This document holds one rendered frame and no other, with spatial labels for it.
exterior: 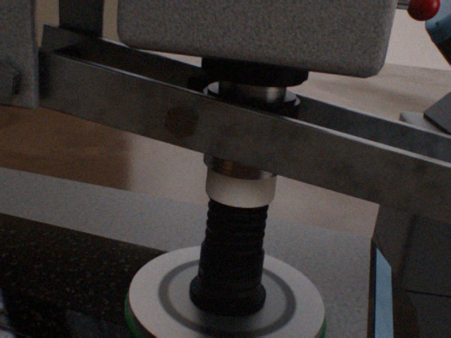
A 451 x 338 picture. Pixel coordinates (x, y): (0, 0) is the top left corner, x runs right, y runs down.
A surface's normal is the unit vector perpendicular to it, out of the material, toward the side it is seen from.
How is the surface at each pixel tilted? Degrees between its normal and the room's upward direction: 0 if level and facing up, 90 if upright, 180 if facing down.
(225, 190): 90
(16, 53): 90
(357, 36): 90
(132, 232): 0
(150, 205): 0
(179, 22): 90
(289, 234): 0
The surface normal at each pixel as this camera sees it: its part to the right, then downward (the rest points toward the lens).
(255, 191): 0.33, 0.37
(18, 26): -0.15, 0.34
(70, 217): 0.10, -0.93
